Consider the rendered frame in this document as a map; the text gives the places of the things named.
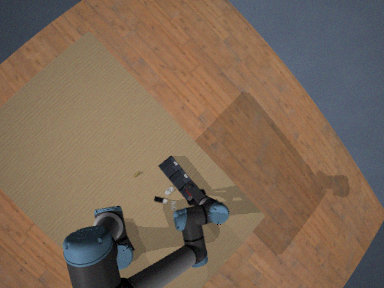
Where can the dark grey rack of labelled bins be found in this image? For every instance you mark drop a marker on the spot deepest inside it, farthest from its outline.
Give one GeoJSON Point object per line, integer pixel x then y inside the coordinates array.
{"type": "Point", "coordinates": [175, 176]}

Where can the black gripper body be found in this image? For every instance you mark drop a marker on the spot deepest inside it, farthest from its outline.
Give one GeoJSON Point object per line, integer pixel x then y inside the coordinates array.
{"type": "Point", "coordinates": [194, 202]}

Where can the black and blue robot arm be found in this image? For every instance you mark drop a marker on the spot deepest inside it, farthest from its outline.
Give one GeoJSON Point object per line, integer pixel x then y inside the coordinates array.
{"type": "Point", "coordinates": [92, 253]}

